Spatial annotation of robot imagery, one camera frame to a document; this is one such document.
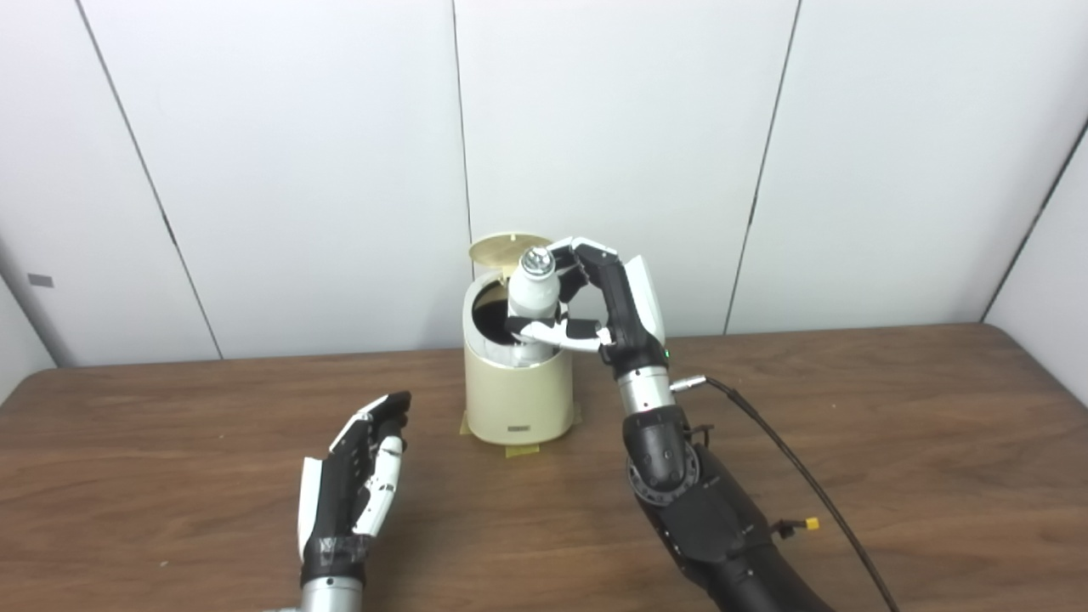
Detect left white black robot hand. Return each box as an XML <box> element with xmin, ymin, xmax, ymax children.
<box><xmin>297</xmin><ymin>391</ymin><xmax>412</xmax><ymax>586</ymax></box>

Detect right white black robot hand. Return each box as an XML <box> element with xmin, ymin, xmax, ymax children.
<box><xmin>504</xmin><ymin>236</ymin><xmax>670</xmax><ymax>379</ymax></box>

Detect small white plastic bottle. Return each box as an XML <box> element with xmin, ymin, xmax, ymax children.
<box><xmin>507</xmin><ymin>246</ymin><xmax>562</xmax><ymax>368</ymax></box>

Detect cream-colored cylindrical bin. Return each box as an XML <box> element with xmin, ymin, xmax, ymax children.
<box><xmin>462</xmin><ymin>272</ymin><xmax>575</xmax><ymax>445</ymax></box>

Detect cream round bin lid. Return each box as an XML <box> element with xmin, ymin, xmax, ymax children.
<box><xmin>468</xmin><ymin>234</ymin><xmax>553</xmax><ymax>266</ymax></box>

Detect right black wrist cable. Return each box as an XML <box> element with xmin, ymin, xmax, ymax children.
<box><xmin>670</xmin><ymin>375</ymin><xmax>902</xmax><ymax>612</ymax></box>

